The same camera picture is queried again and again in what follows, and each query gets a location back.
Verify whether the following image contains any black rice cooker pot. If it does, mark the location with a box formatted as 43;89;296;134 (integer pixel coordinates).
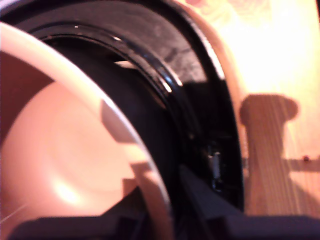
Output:
0;21;176;240

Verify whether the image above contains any black Philips rice cooker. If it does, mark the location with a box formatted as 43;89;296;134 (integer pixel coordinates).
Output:
0;0;247;240

